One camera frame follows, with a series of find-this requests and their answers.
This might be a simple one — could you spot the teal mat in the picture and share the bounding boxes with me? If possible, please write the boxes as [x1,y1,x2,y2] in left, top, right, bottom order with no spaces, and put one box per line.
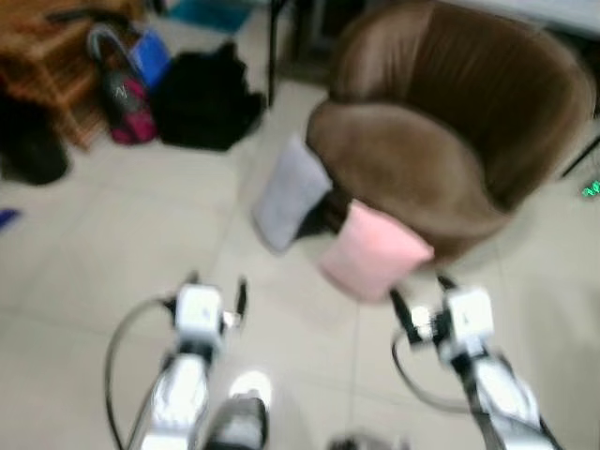
[169,0,254,34]

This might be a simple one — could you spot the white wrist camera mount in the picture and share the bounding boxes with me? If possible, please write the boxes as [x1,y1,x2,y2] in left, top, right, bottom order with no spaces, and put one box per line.
[441,286,495,362]
[175,284,226,353]

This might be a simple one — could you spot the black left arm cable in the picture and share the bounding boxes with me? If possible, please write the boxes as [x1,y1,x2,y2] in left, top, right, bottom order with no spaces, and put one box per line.
[103,295,179,450]

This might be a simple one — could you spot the black round bin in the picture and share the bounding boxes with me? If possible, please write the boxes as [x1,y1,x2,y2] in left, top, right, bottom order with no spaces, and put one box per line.
[0,89,71,186]

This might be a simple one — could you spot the silver robot leg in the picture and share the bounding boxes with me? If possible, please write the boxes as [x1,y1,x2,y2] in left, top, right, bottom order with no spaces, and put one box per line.
[202,394,271,450]
[328,433,409,450]

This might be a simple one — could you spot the black cloth bag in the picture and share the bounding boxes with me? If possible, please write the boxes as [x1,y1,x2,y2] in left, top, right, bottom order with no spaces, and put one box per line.
[150,42,266,151]

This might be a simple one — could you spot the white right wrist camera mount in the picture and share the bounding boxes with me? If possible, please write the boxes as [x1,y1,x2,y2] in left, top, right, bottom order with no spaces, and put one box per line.
[441,286,495,362]

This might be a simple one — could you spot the silver left robot leg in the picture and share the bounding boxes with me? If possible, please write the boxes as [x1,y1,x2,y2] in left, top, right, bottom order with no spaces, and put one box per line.
[202,394,271,450]

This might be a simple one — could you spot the brown round sofa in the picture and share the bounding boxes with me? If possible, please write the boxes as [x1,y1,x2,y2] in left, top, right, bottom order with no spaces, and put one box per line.
[307,0,598,263]

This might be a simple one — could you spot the pink and black bag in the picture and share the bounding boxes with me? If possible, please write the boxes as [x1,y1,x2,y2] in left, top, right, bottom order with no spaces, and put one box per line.
[86,23,158,146]

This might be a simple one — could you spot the grey pillow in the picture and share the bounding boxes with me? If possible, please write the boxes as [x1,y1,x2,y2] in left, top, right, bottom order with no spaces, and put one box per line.
[251,134,334,254]

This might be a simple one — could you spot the silver right robot leg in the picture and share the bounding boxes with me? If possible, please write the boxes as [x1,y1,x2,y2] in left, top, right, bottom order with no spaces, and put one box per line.
[328,433,409,450]

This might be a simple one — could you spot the black metal leg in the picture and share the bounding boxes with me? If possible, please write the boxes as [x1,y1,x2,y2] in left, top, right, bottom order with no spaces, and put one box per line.
[267,0,282,104]

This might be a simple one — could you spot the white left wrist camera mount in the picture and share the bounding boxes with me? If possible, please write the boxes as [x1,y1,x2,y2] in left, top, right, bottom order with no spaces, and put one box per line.
[175,284,226,353]

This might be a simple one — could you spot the blue bag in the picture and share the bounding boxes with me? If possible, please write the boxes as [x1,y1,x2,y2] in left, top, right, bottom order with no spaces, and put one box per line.
[131,28,173,90]

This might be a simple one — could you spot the pink pillow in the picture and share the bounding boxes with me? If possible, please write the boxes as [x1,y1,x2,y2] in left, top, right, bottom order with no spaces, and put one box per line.
[319,200,435,303]

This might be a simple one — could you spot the brown wicker shelf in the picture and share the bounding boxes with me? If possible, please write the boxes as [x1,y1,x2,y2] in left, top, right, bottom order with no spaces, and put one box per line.
[0,0,142,151]

